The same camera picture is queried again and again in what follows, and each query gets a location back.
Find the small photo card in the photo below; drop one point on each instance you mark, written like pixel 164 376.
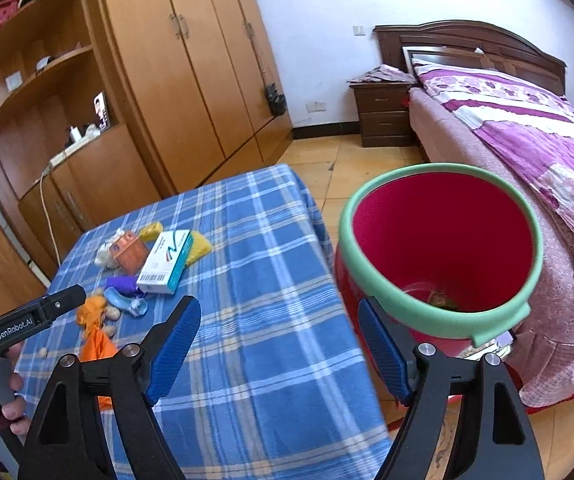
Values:
pixel 101 110

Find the peanut shell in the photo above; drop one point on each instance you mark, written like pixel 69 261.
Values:
pixel 112 313
pixel 109 330

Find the small yellow packet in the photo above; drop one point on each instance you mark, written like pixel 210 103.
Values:
pixel 150 233

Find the white medicine box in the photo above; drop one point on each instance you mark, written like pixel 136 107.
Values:
pixel 165 263

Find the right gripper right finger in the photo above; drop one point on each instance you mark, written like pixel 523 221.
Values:
pixel 493 439

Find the wooden wardrobe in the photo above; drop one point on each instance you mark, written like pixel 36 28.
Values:
pixel 193 81

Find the dark wooden nightstand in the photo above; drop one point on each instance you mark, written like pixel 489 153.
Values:
pixel 383 109

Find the red trash bin green rim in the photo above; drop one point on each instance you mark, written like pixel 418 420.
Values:
pixel 450 251

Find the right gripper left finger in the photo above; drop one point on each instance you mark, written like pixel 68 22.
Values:
pixel 66 438

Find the light blue plastic scoop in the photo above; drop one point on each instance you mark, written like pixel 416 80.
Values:
pixel 135 306

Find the black bag on wardrobe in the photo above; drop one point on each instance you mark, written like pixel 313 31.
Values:
pixel 275 100

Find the orange mesh net bag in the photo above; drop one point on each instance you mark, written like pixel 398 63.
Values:
pixel 90 315

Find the purple plastic wrapper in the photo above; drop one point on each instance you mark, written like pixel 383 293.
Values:
pixel 126 285

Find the curved wooden shelf cabinet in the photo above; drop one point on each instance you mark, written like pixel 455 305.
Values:
pixel 49 76

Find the bed with purple quilt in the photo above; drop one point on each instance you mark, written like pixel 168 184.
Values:
pixel 543 353

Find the white power strip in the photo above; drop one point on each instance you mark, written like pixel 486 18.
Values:
pixel 72 149

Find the orange cardboard box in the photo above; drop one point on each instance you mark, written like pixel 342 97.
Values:
pixel 130 252

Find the folded cloth on nightstand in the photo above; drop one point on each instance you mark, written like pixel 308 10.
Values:
pixel 383 74

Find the orange waffle cloth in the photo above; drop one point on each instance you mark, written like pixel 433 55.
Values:
pixel 97 346

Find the left hand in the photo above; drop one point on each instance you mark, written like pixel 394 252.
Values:
pixel 15 411

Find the blue plaid tablecloth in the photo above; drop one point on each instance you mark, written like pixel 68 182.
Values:
pixel 275 385

